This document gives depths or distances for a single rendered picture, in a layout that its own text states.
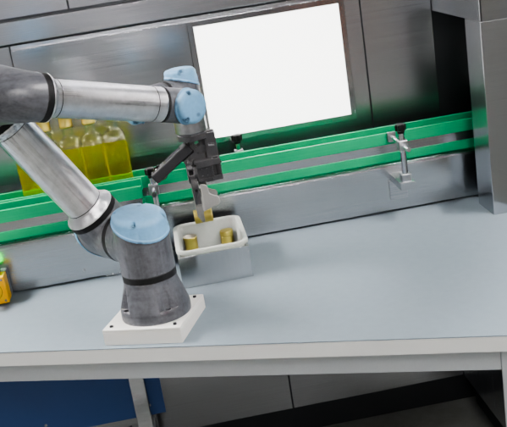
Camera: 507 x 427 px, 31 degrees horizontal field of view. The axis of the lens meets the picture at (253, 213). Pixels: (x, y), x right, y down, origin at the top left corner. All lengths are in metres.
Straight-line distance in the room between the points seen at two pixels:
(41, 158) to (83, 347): 0.41
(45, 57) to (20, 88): 0.77
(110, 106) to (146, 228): 0.26
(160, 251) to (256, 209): 0.58
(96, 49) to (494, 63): 1.03
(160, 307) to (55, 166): 0.36
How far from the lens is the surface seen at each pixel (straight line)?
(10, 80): 1.78
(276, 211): 2.45
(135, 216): 1.92
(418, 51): 2.67
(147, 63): 2.52
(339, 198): 2.47
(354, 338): 1.83
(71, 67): 2.53
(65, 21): 2.53
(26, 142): 1.92
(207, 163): 2.15
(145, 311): 1.94
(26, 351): 2.06
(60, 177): 1.96
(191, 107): 1.94
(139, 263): 1.92
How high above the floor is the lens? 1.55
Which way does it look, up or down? 18 degrees down
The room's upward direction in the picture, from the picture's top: 9 degrees counter-clockwise
